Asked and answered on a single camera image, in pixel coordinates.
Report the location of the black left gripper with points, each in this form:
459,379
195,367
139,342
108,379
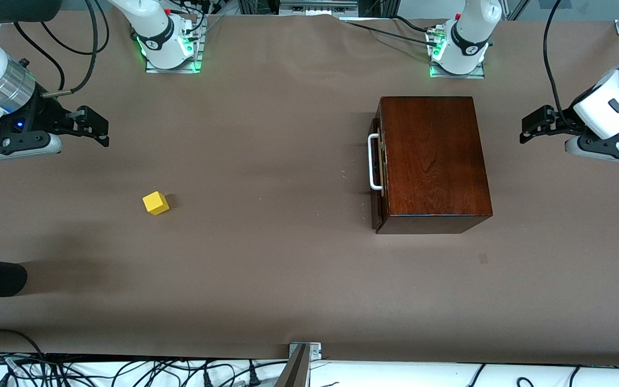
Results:
563,120

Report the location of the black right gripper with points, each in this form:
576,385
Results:
46,116

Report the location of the yellow cube block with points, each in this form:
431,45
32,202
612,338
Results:
155,204

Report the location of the wooden drawer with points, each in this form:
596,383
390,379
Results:
376,215

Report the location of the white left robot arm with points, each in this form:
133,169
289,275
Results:
470,43

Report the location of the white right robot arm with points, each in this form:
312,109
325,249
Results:
164,37

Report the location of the dark brown wooden cabinet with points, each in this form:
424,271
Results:
433,161

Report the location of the brown table cover sheet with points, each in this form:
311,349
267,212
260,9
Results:
288,269

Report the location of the silver electronics box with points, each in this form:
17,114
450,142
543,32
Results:
317,5

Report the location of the white foam sheet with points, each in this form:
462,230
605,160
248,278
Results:
395,376

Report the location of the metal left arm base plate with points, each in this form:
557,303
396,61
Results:
460,76

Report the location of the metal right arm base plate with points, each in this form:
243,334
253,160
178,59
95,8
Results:
175,69

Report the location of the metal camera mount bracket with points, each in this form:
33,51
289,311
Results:
299,371

